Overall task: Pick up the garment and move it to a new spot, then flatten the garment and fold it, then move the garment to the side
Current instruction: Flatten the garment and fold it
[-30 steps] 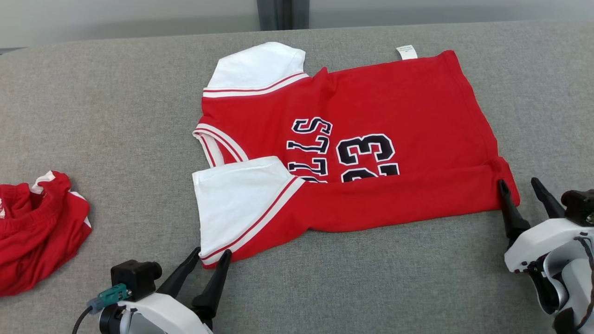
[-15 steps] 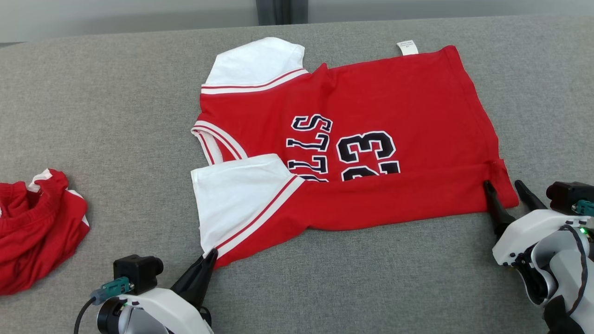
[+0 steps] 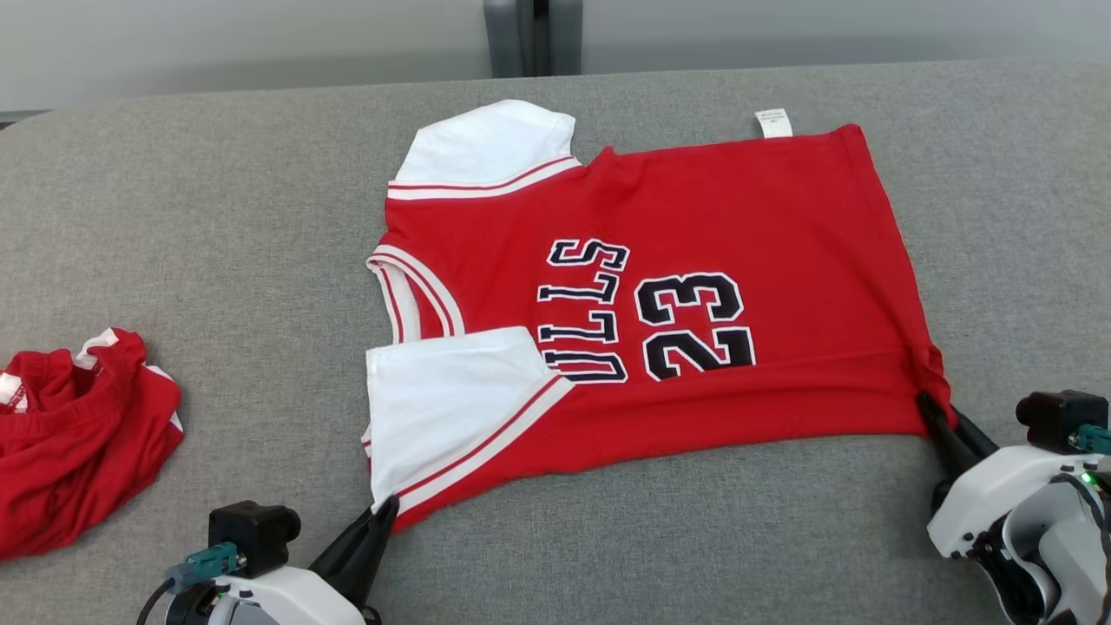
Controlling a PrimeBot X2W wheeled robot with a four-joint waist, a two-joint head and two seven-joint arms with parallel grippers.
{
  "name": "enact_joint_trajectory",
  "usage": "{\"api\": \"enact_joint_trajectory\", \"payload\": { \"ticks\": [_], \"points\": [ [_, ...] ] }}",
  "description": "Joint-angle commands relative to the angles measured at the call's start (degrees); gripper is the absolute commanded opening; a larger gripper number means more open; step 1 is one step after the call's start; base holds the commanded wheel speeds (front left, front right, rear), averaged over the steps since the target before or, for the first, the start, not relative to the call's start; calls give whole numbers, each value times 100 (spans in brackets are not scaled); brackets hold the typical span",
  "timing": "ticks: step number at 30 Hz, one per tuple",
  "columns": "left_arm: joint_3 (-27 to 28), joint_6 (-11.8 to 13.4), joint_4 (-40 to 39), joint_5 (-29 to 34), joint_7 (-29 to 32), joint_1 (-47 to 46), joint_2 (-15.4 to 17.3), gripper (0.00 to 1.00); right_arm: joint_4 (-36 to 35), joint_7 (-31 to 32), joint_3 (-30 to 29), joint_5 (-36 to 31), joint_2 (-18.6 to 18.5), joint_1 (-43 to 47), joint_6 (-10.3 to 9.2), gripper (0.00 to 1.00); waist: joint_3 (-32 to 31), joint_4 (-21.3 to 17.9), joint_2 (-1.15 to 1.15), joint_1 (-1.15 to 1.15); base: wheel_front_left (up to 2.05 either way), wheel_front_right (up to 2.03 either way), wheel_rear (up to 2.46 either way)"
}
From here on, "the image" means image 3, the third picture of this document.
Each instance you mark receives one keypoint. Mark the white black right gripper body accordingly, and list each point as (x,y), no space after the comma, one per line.
(989,495)

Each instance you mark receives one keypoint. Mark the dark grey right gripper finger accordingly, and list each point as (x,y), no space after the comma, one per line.
(944,438)
(976,438)

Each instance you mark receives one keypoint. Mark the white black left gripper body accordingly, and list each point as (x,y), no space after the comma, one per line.
(278,599)

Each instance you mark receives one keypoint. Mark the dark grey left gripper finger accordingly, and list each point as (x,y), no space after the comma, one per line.
(387,529)
(343,555)

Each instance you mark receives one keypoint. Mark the red white-striped shorts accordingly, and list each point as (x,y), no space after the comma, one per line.
(78,451)

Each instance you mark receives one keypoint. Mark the red white basketball jersey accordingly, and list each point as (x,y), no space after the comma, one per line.
(781,226)

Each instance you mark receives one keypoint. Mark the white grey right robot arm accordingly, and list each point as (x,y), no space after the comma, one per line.
(1068,564)

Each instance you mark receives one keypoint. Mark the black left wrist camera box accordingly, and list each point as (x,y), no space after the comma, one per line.
(252,534)

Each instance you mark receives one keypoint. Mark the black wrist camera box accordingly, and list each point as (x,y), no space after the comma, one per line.
(252,534)
(1055,421)

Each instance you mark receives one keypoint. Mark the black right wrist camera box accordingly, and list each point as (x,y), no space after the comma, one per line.
(1055,421)

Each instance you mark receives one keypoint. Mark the grey metal frame post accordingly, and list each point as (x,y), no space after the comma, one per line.
(508,35)
(566,35)

